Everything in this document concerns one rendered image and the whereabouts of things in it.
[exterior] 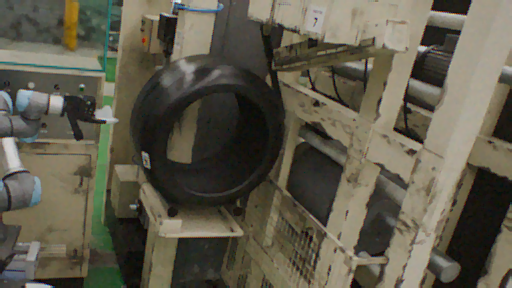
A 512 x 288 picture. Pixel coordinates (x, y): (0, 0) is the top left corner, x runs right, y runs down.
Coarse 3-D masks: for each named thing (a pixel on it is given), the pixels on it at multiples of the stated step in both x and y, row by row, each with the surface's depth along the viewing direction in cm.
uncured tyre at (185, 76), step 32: (192, 64) 174; (224, 64) 173; (160, 96) 169; (192, 96) 167; (256, 96) 175; (160, 128) 169; (256, 128) 209; (160, 160) 173; (224, 160) 214; (256, 160) 204; (160, 192) 184; (192, 192) 182; (224, 192) 187
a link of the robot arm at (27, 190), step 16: (0, 96) 196; (0, 112) 192; (0, 144) 187; (16, 144) 191; (0, 160) 186; (16, 160) 186; (16, 176) 181; (16, 192) 177; (32, 192) 181; (16, 208) 180
